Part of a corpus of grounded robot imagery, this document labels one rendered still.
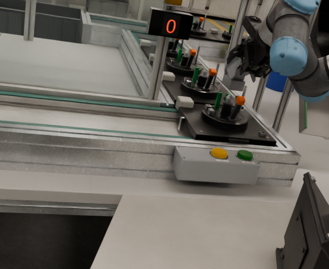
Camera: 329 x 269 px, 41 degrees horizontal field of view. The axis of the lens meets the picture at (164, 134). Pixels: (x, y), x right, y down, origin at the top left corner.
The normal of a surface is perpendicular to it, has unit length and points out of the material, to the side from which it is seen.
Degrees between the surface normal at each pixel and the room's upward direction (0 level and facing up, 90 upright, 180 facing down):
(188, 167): 90
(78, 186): 0
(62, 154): 90
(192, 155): 0
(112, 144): 90
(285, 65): 130
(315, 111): 45
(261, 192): 0
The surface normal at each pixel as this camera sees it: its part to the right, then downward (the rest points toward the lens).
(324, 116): 0.15, -0.35
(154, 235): 0.18, -0.90
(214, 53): 0.20, 0.43
